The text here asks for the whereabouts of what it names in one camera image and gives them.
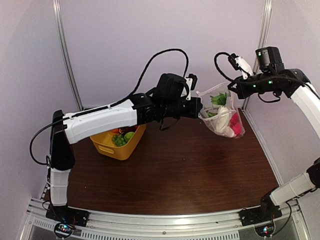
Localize left circuit board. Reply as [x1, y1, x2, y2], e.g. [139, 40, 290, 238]
[53, 222, 75, 238]

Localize right black cable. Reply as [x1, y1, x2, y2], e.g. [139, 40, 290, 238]
[213, 51, 238, 83]

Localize white plush daikon radish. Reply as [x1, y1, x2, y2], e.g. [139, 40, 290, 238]
[210, 92, 231, 134]

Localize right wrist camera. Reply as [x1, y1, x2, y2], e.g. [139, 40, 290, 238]
[228, 53, 254, 80]

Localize black cable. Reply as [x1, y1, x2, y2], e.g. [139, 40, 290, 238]
[213, 51, 238, 83]
[74, 48, 190, 116]

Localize left black cable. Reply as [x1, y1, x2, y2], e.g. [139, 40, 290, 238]
[74, 48, 190, 116]

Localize dark purple plush fruit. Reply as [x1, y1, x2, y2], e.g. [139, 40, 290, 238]
[118, 126, 138, 134]

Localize green plush grapes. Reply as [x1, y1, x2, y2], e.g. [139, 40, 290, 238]
[112, 135, 127, 147]

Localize yellow plastic basket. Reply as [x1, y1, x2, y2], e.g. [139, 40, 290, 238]
[90, 124, 147, 161]

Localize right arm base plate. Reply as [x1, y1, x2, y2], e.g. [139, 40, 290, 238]
[238, 207, 283, 227]

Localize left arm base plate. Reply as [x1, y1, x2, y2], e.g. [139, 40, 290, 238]
[45, 205, 90, 227]

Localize left aluminium frame post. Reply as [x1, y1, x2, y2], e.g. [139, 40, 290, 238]
[52, 0, 83, 110]

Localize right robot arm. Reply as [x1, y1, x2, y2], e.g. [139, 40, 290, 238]
[228, 46, 320, 221]

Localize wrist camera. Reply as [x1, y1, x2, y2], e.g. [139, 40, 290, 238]
[182, 73, 198, 101]
[228, 53, 254, 80]

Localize front aluminium rail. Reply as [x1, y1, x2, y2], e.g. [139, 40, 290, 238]
[19, 197, 308, 240]

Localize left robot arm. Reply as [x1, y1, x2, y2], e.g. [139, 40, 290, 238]
[48, 73, 203, 222]

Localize clear zip top bag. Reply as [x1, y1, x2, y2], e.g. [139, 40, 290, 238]
[196, 82, 245, 139]

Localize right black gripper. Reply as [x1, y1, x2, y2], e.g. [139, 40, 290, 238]
[228, 71, 281, 99]

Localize right circuit board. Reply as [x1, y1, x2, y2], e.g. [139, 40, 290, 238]
[254, 223, 275, 238]

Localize aluminium frame post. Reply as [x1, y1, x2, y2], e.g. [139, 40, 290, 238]
[52, 0, 83, 110]
[242, 0, 273, 111]

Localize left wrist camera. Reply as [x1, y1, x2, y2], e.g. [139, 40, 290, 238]
[182, 73, 198, 101]

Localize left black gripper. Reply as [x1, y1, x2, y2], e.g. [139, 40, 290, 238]
[163, 96, 203, 118]

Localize circuit board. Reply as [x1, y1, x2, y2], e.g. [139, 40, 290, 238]
[53, 222, 75, 238]
[254, 223, 275, 238]

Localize green plush vegetable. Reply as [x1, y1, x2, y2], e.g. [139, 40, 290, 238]
[124, 131, 135, 141]

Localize right aluminium frame post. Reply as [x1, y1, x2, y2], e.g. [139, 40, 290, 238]
[242, 0, 273, 111]

